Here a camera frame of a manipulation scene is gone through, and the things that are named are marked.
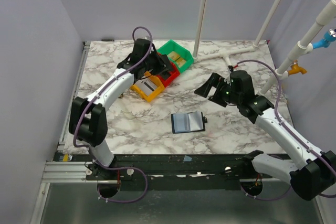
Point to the white PVC pipe frame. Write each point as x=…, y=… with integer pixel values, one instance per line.
x=302, y=47

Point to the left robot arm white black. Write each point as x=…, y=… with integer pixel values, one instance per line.
x=88, y=116

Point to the green plastic bin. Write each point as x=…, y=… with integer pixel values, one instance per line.
x=183, y=52

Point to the aluminium extrusion rail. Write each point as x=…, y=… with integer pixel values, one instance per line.
x=64, y=172

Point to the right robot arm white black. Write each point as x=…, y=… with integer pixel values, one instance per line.
x=309, y=172

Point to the black leather card holder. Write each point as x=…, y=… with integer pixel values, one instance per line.
x=188, y=122

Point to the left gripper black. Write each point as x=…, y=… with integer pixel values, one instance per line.
x=160, y=68

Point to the red plastic bin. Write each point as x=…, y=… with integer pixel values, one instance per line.
x=168, y=77

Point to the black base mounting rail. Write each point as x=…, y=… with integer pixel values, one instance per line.
x=174, y=172

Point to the yellow items in green bin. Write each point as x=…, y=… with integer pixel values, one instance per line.
x=174, y=56

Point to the white card in yellow bin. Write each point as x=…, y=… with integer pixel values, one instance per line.
x=147, y=86

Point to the yellow plastic bin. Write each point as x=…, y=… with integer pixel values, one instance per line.
x=155, y=79

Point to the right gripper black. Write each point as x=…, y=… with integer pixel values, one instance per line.
x=216, y=89

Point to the blue faucet fitting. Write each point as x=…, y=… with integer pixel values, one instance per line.
x=327, y=39

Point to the orange faucet fitting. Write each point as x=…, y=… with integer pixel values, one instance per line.
x=295, y=69

